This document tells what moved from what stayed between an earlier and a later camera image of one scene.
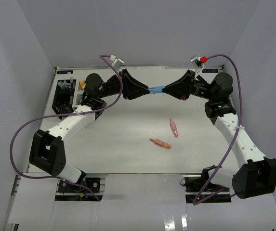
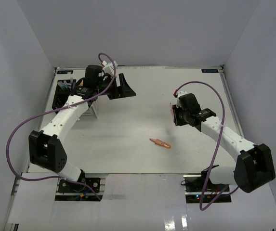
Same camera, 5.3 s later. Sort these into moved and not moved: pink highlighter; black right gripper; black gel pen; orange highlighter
Moved: black right gripper; pink highlighter
Not moved: orange highlighter; black gel pen
